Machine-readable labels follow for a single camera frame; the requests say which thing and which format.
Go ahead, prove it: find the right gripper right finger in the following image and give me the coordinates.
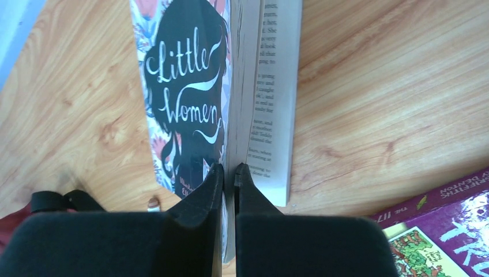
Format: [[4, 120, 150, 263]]
[[234, 164, 397, 276]]

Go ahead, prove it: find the Little Women book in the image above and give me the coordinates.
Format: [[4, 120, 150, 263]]
[[130, 1, 303, 263]]

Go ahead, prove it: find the purple Treehouse book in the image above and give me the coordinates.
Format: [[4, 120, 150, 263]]
[[370, 169, 488, 276]]

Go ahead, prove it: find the red backpack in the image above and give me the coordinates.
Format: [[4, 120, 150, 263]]
[[1, 189, 105, 253]]

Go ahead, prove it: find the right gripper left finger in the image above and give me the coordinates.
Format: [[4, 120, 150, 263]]
[[1, 164, 224, 276]]

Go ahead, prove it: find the white marker near backpack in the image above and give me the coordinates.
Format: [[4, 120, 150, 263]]
[[147, 196, 161, 212]]

